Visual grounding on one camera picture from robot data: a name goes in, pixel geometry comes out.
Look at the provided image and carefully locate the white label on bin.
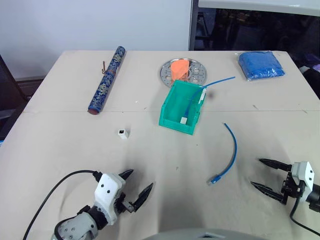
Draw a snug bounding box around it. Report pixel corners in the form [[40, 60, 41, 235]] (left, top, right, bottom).
[[198, 87, 208, 105]]

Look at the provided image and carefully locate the purple and black bag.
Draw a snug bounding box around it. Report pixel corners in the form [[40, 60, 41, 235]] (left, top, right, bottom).
[[298, 53, 320, 99]]

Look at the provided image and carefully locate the orange folded cloth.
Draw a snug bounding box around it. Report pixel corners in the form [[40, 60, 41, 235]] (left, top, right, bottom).
[[170, 59, 191, 82]]

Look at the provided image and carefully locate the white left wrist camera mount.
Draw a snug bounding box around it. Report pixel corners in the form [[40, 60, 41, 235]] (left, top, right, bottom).
[[94, 172, 127, 225]]

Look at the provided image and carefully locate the blue patterned scroll tube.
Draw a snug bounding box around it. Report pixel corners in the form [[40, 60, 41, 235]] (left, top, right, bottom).
[[87, 45, 127, 116]]

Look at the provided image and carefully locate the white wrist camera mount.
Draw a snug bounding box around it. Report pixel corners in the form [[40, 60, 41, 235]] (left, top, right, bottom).
[[291, 161, 314, 202], [94, 172, 127, 225]]

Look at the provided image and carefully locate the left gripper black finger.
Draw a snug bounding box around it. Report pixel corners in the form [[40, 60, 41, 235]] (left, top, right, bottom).
[[129, 182, 154, 214], [118, 169, 135, 180]]

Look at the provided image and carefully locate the dark glass window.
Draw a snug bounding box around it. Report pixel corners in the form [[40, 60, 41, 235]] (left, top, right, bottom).
[[193, 7, 320, 53]]

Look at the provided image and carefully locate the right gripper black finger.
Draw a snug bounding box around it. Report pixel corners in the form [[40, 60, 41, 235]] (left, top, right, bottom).
[[258, 158, 292, 173], [250, 181, 285, 202]]

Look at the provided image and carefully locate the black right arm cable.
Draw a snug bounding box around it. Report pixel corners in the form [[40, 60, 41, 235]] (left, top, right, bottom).
[[289, 197, 320, 236]]

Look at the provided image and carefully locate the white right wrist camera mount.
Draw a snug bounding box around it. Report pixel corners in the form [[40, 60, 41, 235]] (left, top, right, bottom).
[[291, 161, 314, 202]]

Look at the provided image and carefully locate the green plastic bin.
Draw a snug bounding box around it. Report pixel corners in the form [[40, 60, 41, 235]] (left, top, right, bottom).
[[158, 79, 208, 136]]

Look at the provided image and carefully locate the round perforated metal plate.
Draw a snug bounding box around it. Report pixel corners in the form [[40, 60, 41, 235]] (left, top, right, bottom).
[[159, 56, 209, 88]]

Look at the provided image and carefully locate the blue cloth in plastic bag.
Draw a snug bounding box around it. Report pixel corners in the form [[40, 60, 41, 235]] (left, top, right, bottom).
[[235, 50, 287, 82]]

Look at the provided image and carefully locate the white window frame post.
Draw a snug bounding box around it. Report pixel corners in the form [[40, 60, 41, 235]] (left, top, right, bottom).
[[187, 0, 200, 52]]

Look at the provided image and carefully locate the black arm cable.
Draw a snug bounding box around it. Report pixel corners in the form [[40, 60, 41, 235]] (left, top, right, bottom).
[[289, 197, 320, 236], [22, 170, 101, 240]]

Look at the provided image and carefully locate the blue ethernet cable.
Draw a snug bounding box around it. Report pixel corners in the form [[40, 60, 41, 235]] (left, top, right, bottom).
[[206, 122, 239, 186]]

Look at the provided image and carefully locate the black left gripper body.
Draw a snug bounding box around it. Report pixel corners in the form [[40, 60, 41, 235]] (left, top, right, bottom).
[[113, 192, 135, 214]]

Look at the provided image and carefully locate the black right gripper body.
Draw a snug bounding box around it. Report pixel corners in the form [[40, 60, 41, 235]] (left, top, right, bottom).
[[281, 171, 307, 206]]

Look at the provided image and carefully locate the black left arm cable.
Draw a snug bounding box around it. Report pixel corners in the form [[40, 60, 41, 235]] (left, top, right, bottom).
[[22, 170, 101, 240]]

